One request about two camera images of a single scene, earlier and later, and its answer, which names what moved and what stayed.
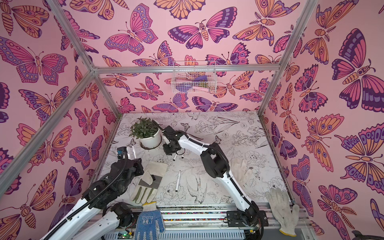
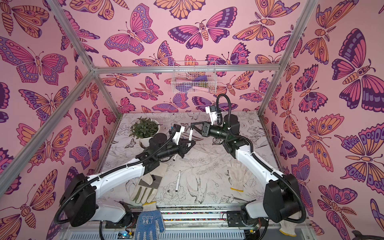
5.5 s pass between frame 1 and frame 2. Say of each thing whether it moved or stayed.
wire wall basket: stayed
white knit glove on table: stayed
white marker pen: moved
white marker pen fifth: stayed
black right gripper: moved
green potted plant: stayed
